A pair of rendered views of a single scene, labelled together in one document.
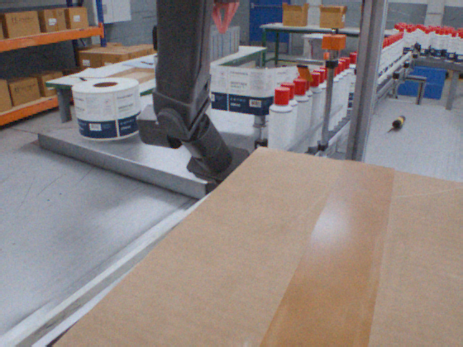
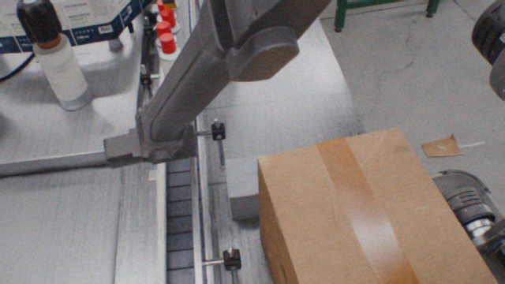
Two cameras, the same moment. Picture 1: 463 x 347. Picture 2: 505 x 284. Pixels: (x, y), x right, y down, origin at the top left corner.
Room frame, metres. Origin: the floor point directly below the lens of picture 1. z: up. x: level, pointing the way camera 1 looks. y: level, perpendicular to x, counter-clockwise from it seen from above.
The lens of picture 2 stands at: (0.06, 0.22, 1.63)
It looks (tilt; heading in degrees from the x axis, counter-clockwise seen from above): 50 degrees down; 325
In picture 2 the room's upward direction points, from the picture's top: 4 degrees counter-clockwise
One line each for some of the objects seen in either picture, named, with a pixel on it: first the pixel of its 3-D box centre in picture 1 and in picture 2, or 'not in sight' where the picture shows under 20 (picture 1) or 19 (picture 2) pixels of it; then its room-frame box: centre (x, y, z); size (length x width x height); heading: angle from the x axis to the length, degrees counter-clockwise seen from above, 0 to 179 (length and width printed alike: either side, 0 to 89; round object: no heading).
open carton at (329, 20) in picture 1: (332, 16); not in sight; (6.33, -1.63, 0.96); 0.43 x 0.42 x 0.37; 62
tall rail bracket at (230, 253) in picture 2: not in sight; (222, 271); (0.35, 0.08, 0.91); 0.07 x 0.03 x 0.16; 59
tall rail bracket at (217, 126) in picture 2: not in sight; (211, 145); (0.61, -0.07, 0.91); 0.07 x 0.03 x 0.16; 59
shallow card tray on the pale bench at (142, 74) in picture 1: (136, 75); not in sight; (2.28, 0.58, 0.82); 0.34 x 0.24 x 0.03; 160
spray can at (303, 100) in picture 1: (297, 121); (173, 46); (0.89, -0.16, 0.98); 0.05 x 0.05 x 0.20
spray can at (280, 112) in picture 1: (279, 132); (173, 72); (0.80, -0.11, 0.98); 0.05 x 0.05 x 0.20
